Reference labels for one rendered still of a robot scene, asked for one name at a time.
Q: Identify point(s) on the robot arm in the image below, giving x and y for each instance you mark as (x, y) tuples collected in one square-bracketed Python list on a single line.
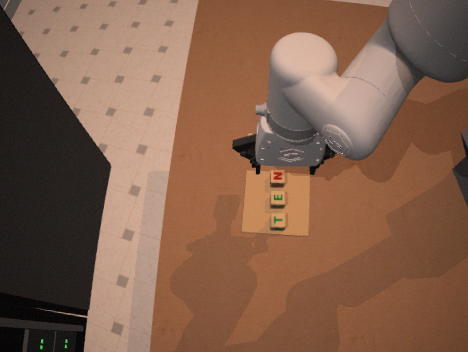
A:
[(353, 112)]

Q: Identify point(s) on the light tan flat mat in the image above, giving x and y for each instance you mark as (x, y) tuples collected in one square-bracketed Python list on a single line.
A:
[(257, 211)]

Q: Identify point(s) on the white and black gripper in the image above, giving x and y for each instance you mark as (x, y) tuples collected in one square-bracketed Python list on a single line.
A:
[(269, 149)]

